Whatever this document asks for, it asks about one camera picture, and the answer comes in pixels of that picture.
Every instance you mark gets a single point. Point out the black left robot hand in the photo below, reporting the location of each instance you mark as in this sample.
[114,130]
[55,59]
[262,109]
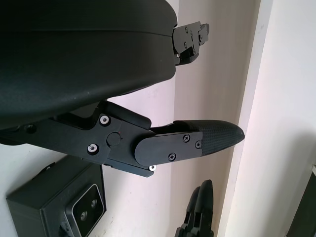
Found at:
[74,61]

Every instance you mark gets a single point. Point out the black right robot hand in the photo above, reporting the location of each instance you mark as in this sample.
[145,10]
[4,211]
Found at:
[200,214]

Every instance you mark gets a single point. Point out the small silver depth camera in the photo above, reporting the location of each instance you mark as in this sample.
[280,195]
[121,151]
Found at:
[86,209]

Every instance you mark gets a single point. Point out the dark background panel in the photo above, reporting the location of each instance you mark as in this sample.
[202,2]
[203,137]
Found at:
[303,209]

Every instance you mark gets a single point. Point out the black camera box base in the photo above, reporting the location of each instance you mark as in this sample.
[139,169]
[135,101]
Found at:
[44,197]

